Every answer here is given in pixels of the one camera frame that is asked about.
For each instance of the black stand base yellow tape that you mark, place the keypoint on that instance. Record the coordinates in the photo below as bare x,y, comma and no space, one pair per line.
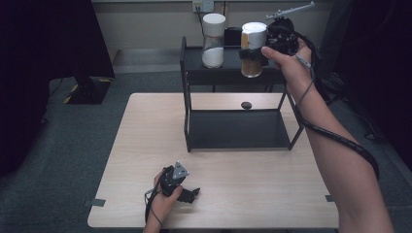
87,92

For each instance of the jar of brown powder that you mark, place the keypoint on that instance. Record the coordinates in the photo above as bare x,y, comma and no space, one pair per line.
254,35

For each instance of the small black round knob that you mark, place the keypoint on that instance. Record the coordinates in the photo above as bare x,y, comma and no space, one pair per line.
246,105

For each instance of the grey tape strip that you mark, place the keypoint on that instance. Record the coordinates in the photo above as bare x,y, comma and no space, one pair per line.
95,203
329,198

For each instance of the person's right hand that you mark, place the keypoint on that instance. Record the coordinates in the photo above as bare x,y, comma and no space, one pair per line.
294,69

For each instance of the black two-tier metal shelf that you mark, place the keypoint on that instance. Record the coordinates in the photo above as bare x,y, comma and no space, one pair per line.
236,129

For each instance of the white wall outlet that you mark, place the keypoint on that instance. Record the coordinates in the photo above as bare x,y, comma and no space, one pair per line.
203,6

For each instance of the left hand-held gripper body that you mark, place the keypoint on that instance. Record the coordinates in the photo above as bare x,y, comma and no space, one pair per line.
170,183

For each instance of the black chair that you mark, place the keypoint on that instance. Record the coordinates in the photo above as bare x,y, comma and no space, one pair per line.
233,36

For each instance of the jar of white powder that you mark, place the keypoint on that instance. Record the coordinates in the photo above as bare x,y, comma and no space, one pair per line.
213,55

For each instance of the person's left hand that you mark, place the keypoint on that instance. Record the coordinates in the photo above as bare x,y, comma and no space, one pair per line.
162,207

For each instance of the black curtain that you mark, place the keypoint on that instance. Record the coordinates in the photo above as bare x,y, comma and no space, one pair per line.
39,64
382,64

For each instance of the beige wall conduit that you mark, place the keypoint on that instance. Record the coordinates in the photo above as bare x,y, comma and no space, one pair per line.
224,8

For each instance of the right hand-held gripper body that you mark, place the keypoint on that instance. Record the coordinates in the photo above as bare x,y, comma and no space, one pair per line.
281,35

